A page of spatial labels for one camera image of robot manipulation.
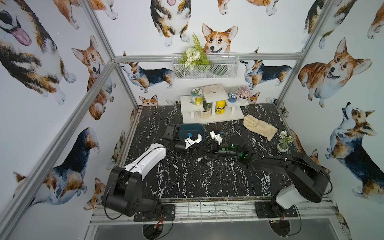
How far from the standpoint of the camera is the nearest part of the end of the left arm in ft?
2.26

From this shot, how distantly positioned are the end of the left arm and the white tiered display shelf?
300 millimetres

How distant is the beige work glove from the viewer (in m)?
1.06
